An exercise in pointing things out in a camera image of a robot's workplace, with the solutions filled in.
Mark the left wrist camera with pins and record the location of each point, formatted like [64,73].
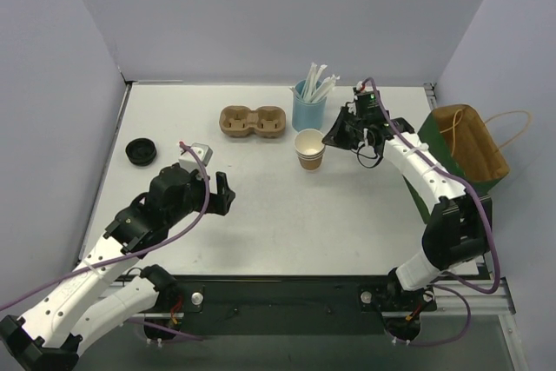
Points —
[192,158]

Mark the white wrapped straw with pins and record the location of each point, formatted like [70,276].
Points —
[327,85]
[316,79]
[308,83]

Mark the black lid stack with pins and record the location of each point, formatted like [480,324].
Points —
[141,152]

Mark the aluminium table rail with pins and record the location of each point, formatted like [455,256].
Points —
[104,173]

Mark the blue straw holder cup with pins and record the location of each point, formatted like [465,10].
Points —
[306,115]

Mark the brown cardboard cup carrier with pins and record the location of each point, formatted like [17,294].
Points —
[241,121]

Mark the brown paper cup stack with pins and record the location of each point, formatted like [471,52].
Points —
[309,148]

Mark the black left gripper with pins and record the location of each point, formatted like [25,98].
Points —
[218,197]

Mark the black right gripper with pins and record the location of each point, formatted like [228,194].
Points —
[347,126]

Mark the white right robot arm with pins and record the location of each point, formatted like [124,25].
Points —
[459,227]

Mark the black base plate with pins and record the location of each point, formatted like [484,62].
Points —
[207,306]

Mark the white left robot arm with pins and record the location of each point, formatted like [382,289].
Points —
[56,332]

